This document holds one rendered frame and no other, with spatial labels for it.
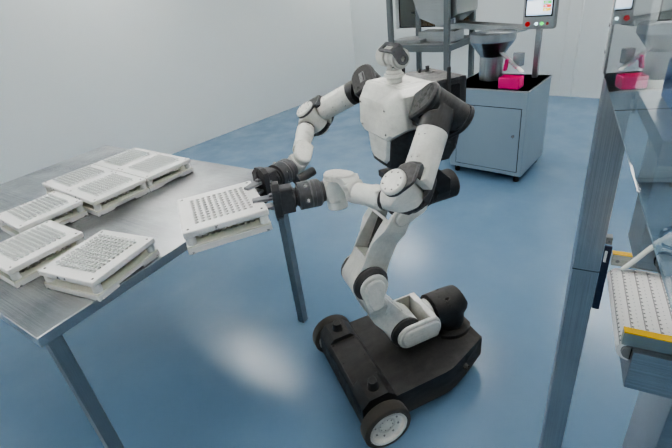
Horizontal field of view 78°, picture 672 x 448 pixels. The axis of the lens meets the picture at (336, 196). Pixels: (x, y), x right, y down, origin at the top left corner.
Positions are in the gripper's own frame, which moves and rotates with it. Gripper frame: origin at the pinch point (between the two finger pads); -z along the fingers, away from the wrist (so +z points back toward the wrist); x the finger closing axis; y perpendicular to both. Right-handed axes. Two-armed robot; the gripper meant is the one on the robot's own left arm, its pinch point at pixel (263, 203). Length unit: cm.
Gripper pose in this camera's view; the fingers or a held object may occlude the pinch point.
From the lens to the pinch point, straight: 129.5
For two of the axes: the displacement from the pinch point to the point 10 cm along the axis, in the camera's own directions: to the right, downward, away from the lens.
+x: 0.9, 8.9, 4.4
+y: -2.6, -4.1, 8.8
